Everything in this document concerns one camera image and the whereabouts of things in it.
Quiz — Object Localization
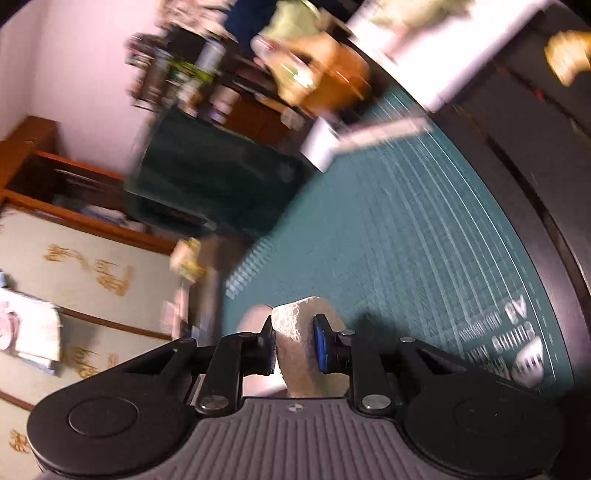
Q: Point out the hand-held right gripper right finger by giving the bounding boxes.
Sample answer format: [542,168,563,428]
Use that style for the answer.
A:
[313,314,513,414]

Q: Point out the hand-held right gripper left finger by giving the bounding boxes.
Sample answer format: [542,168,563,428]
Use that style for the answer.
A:
[122,315,278,415]

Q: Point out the pale oval sponge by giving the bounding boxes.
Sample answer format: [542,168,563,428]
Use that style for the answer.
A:
[270,295,352,398]

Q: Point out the white bowl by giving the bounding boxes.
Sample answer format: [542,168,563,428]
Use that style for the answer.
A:
[240,304,287,398]

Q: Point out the pile of stationery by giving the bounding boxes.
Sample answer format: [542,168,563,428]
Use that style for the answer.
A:
[161,277,222,337]

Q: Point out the small cardboard box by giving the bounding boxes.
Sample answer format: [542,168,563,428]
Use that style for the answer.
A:
[170,237,208,282]

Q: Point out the green cutting mat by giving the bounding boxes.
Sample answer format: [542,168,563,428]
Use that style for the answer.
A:
[224,88,578,398]

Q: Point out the dark green kettle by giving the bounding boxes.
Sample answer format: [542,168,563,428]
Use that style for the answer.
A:
[122,108,315,236]

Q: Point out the white card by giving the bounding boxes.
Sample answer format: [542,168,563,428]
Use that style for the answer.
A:
[300,115,342,174]

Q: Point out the white pen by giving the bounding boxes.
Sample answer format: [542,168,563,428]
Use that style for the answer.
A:
[337,115,432,151]

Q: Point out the orange ceramic animal pot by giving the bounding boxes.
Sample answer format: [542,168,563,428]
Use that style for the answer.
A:
[272,32,372,118]

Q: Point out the cluttered black shelf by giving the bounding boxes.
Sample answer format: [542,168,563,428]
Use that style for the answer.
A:
[124,0,278,125]

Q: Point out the stack of white papers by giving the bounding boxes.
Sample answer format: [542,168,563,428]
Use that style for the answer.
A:
[346,0,555,112]

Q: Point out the light green bag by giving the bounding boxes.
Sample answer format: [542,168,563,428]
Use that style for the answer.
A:
[256,0,324,42]

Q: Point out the pale green plastic frames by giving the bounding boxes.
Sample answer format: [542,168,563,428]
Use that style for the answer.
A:
[369,0,476,28]

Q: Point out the yellow ginkgo leaf bookmark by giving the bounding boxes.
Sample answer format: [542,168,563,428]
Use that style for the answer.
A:
[544,30,591,86]

